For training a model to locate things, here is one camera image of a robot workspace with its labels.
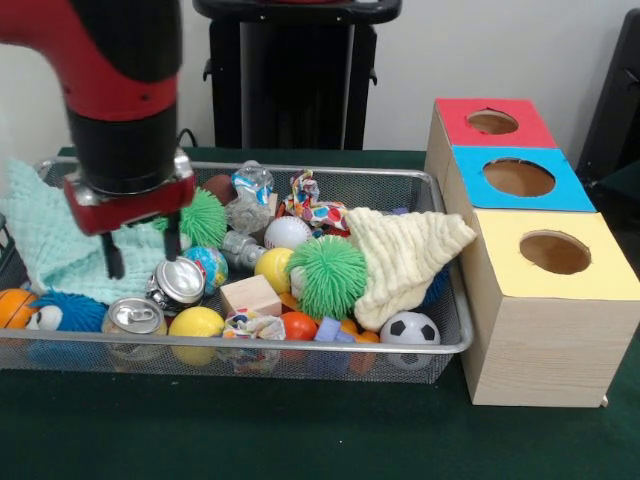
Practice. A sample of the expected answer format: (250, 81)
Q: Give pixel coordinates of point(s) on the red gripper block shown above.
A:
(135, 210)

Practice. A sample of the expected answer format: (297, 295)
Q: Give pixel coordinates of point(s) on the mint green waffle cloth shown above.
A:
(45, 235)

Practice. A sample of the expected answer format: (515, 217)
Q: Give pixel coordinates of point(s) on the green puffer ball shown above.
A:
(205, 217)
(330, 277)

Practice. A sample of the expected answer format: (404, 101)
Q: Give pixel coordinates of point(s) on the cream waffle cloth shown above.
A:
(400, 260)

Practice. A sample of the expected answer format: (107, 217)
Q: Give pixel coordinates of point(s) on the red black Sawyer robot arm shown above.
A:
(120, 65)

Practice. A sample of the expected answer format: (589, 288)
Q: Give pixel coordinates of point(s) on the shallow silver mesh bin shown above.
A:
(75, 357)

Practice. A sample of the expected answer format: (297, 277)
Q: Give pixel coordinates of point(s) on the wooden box with three holes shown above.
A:
(545, 350)

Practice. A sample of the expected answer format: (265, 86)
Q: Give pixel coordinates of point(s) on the crushed black white can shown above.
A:
(177, 282)

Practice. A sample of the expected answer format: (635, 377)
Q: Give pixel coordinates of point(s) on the crushed pale can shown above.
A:
(134, 316)

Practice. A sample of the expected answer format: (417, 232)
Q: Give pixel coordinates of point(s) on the blue puffer ball with eyes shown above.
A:
(80, 310)

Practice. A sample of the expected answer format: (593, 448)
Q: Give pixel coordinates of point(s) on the yellow foam ball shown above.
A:
(197, 322)

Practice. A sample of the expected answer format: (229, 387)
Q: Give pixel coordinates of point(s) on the orange basketball toy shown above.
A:
(15, 307)

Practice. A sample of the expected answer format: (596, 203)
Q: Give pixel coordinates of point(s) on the dark green table cloth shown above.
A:
(300, 435)

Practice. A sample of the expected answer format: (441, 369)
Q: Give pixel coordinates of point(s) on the small soccer ball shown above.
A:
(410, 330)

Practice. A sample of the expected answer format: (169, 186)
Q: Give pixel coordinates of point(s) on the side table with green cloth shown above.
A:
(622, 185)

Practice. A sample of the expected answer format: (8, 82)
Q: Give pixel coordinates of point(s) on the black upright panel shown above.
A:
(615, 100)

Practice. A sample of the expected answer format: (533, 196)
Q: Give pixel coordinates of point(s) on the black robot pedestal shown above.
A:
(300, 90)

